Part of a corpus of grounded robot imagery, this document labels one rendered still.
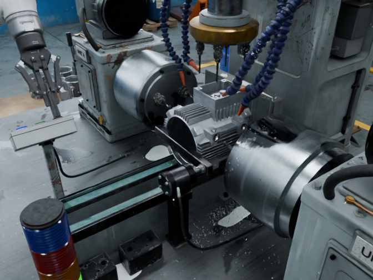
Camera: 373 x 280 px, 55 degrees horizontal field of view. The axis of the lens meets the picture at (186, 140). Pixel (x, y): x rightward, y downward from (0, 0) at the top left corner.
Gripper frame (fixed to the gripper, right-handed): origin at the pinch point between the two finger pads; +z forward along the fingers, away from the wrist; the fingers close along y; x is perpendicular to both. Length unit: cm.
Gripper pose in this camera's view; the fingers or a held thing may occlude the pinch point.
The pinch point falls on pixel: (53, 105)
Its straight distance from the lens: 110.8
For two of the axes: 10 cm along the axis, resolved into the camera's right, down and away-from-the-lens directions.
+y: 8.1, -3.1, 4.9
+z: 3.2, 9.5, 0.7
